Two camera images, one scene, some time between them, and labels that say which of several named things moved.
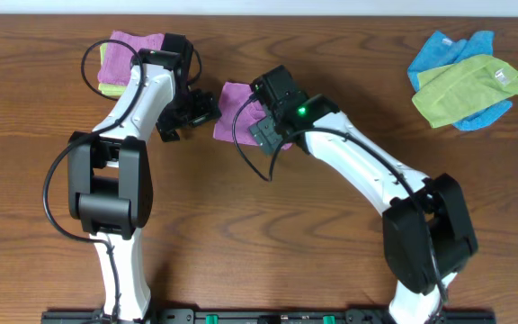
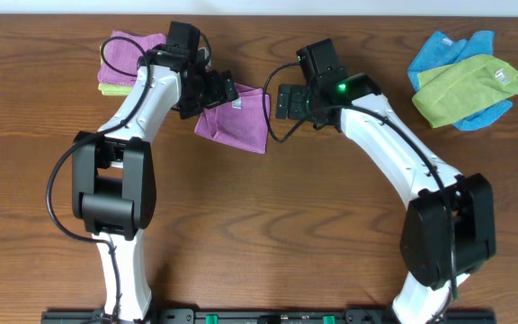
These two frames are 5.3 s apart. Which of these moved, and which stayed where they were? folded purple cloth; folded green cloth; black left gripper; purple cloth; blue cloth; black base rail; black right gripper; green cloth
Moved: purple cloth; black right gripper; black left gripper
Stayed: black base rail; folded purple cloth; blue cloth; folded green cloth; green cloth
